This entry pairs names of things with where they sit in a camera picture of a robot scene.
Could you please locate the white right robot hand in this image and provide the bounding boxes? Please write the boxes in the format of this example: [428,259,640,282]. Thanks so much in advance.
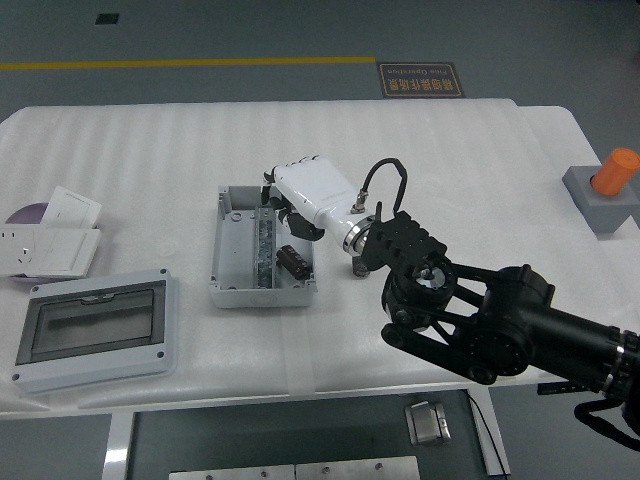
[262,154,374,247]

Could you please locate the thin black cable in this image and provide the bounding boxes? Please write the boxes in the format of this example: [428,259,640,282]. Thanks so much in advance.
[467,392,506,476]

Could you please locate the white flat switch panel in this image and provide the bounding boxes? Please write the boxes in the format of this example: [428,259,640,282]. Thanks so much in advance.
[32,228,102,279]

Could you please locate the orange cylinder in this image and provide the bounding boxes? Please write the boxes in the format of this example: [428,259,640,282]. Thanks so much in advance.
[593,146,640,197]

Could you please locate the metal terminal rail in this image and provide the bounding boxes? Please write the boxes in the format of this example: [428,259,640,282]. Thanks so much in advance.
[253,205,277,290]

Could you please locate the silver metal pedal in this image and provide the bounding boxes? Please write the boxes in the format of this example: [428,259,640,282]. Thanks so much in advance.
[403,399,453,447]

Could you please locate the grey block holder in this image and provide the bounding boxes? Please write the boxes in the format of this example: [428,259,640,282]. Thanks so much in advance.
[561,164,640,235]

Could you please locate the white tape strip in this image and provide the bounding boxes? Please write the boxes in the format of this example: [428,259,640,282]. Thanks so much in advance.
[279,315,316,397]

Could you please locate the grey metal plate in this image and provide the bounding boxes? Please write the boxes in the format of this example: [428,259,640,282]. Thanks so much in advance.
[168,464,296,480]
[294,457,420,480]

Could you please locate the grey enclosure cover dark window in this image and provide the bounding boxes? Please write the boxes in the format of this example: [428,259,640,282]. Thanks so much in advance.
[10,268,179,396]

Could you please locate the grey open junction box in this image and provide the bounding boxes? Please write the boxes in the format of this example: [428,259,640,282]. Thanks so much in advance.
[208,184,318,310]

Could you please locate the white square switch plate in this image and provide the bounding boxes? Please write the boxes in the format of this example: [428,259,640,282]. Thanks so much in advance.
[40,186,103,230]

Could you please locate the purple disc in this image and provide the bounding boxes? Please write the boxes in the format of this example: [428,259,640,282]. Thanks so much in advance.
[3,202,50,225]

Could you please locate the white foam mat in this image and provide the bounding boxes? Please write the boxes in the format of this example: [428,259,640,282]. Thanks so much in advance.
[0,97,624,414]

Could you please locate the white wall socket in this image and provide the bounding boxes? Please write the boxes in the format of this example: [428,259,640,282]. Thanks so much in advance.
[0,225,41,275]

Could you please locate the white table leg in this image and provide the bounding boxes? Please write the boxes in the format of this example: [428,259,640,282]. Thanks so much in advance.
[467,387,512,476]
[102,412,135,480]

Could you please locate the black floor sign orange text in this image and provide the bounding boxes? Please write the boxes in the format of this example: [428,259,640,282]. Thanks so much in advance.
[376,61,466,99]

